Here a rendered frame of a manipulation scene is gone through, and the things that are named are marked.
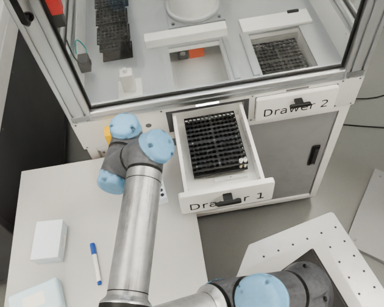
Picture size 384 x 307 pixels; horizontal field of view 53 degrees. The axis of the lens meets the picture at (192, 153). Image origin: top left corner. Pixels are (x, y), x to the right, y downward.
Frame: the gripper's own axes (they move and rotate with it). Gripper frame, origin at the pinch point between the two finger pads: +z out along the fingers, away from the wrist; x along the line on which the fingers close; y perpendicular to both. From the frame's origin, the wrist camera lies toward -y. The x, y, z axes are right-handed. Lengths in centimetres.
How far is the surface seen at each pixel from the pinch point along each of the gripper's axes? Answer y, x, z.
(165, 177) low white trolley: -7.9, 6.4, 10.3
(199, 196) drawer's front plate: 11.5, 14.3, -5.5
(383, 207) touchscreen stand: 1, 112, 82
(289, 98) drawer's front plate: -16, 55, -5
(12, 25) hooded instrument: -105, -43, 0
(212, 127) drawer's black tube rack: -13.3, 26.2, -3.6
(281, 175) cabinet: -18, 60, 53
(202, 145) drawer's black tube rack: -7.1, 20.9, -3.6
